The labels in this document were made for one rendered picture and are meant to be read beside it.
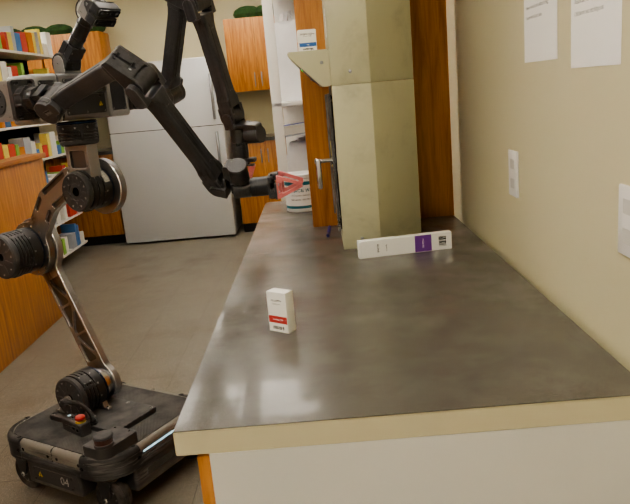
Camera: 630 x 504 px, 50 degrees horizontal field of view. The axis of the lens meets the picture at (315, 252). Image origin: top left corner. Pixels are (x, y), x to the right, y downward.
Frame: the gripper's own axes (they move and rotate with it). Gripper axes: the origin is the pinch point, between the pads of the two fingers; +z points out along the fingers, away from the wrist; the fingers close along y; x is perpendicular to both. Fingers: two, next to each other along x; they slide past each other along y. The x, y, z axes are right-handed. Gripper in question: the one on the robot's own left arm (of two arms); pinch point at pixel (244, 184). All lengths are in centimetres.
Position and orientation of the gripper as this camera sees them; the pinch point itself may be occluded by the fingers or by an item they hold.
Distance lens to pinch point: 242.6
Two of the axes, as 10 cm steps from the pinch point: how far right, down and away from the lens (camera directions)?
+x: 0.0, -2.3, 9.7
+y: 10.0, -0.9, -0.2
